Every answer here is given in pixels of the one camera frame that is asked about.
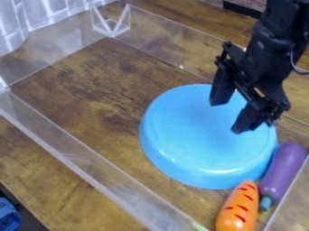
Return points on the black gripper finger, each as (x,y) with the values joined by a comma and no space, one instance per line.
(223,88)
(250,119)

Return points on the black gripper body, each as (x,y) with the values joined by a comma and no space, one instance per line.
(256,80)

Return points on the purple toy eggplant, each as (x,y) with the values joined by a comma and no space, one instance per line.
(286,165)

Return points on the orange toy carrot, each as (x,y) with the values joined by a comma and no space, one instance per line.
(239,213)

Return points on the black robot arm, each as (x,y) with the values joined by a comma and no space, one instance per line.
(282,34)

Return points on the blue round plate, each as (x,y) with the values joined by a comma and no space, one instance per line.
(188,141)

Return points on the dark baseboard strip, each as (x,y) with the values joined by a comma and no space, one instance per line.
(247,7)

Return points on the white curtain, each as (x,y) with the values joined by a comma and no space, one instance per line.
(23,16)

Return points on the blue object at corner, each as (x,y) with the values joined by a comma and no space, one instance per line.
(10,217)

